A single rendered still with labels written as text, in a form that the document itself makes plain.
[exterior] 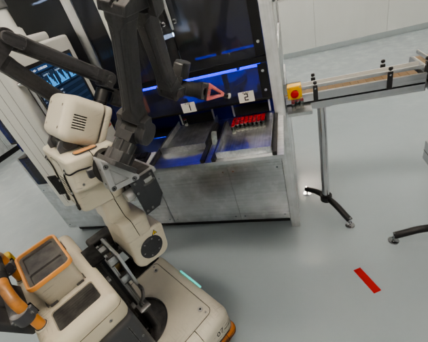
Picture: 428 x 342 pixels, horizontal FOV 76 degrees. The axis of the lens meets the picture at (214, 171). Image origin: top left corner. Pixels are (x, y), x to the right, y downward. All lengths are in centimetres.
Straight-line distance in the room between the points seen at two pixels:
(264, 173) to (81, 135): 117
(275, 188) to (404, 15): 507
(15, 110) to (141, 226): 72
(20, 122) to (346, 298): 182
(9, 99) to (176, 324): 124
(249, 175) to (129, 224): 94
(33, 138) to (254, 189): 128
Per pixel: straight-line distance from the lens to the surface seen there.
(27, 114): 142
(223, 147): 138
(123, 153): 86
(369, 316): 175
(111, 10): 73
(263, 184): 185
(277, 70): 150
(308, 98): 167
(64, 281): 113
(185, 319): 152
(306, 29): 614
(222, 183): 188
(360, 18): 626
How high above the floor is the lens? 154
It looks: 32 degrees down
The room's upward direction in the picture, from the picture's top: 18 degrees counter-clockwise
